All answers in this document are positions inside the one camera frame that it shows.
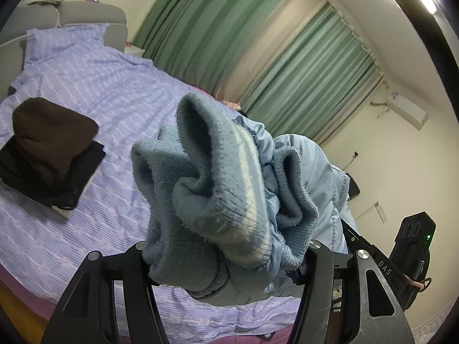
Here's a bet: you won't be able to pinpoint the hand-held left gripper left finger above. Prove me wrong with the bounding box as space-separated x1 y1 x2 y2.
40 241 170 344

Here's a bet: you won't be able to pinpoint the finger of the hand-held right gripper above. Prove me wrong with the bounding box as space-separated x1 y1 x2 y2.
341 218 399 288

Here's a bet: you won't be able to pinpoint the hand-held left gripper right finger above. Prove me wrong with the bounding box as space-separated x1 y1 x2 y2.
293 238 414 344

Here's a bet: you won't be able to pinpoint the light blue padded pants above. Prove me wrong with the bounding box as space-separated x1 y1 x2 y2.
131 92 361 307

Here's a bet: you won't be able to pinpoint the white folded garment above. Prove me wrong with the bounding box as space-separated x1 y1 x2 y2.
50 204 73 220

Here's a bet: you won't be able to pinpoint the black folded garment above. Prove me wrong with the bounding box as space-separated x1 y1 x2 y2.
0 138 106 211

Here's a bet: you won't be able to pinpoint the magenta bed skirt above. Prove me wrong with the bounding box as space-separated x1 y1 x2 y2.
0 265 299 344

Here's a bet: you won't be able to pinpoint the white air conditioner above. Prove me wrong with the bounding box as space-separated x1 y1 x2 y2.
385 92 428 130

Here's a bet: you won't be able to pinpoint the brown folded garment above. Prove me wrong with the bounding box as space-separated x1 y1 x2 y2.
12 97 100 187

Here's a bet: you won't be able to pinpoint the purple patterned bed sheet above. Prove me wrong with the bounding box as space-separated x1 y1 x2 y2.
0 23 305 342

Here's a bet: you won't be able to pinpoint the beige sheer curtain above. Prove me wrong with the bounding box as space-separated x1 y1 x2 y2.
211 0 331 103

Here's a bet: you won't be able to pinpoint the white nightstand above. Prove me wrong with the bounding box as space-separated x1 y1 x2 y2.
124 41 146 57

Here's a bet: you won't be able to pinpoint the purple patterned pillow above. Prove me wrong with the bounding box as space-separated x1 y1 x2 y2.
24 23 110 66

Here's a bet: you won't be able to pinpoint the grey padded headboard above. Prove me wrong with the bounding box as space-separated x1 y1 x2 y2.
0 1 128 84

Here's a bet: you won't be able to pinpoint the wall socket with cable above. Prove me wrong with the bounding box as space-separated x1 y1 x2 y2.
342 151 360 171

